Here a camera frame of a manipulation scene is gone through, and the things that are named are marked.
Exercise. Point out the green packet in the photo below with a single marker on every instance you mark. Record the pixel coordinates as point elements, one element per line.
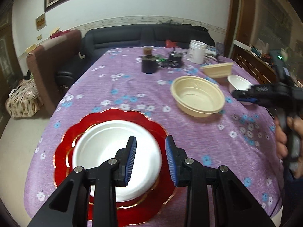
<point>163,62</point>

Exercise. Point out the purple floral tablecloth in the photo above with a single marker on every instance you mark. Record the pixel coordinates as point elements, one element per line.
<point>118,87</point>

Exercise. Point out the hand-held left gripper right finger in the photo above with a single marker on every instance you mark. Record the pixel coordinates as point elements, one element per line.
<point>170,160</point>

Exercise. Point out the white cloth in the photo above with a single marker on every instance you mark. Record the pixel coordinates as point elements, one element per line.
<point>210,52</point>

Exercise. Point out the black electronic device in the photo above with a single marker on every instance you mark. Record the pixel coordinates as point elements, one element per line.
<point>175,62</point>

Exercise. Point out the small yellow wall plaque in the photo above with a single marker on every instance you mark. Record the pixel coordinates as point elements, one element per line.
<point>40,22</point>

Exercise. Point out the wooden glass-panel doors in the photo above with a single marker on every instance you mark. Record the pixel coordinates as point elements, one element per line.
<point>6,52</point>

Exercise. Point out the black cylinder with wooden knob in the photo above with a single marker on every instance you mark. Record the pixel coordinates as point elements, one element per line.
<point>149,66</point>

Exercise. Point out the red plastic bag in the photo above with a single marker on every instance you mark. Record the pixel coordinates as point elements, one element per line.
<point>171,44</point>

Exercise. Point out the person's right hand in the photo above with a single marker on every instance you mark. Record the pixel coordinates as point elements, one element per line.
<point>281,144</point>

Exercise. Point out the white plastic jar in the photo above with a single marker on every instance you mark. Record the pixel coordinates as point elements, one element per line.
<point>196,52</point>

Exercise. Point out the cream patterned plastic bowl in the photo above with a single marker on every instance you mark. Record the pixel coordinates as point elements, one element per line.
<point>217,72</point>

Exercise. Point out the cream ribbed plastic bowl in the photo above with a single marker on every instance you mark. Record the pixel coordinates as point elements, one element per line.
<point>196,94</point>

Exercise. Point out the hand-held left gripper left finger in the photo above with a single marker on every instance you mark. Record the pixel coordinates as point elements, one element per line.
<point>131,160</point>

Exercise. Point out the patterned blanket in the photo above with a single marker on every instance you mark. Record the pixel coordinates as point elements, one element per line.
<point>21,99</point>

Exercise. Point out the black leather sofa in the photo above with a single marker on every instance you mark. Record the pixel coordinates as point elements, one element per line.
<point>113,37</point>

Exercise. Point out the red gold-rimmed plate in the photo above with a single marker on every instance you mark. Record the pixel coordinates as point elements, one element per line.
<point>62,170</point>

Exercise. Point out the wooden cabinet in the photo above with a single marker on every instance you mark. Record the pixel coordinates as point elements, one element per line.
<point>248,59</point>

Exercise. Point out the brown armchair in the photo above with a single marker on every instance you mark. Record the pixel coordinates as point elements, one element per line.
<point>52,59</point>

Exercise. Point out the large white paper bowl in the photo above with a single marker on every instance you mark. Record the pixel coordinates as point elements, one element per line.
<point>99,144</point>

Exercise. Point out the person's right forearm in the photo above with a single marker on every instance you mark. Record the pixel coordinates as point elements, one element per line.
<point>293,194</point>

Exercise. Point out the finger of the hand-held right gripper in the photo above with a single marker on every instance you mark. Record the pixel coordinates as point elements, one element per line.
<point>243,97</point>

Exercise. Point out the red decoration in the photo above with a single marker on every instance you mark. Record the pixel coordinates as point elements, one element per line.
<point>61,33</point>

